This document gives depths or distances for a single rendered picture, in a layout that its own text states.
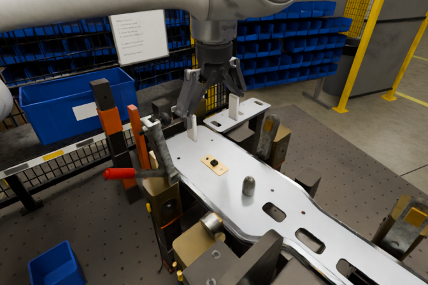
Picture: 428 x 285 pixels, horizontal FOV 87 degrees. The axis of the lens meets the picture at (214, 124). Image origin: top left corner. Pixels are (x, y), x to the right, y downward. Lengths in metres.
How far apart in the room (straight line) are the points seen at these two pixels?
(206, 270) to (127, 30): 0.84
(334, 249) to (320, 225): 0.05
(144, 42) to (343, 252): 0.92
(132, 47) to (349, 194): 1.06
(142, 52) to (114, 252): 0.74
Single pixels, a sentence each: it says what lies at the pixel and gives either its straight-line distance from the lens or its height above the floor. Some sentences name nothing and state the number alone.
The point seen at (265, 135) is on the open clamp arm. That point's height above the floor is 1.06.
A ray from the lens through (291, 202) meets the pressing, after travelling 0.59.
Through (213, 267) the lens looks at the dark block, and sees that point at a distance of 0.35.
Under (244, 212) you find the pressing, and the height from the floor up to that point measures 1.00.
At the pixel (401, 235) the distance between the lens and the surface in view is 0.60.
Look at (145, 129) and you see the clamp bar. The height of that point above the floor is 1.20.
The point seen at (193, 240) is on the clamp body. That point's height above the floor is 1.07.
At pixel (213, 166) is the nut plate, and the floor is 1.00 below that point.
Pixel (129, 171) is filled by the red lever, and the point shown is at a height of 1.13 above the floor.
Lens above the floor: 1.44
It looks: 33 degrees down
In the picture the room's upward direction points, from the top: straight up
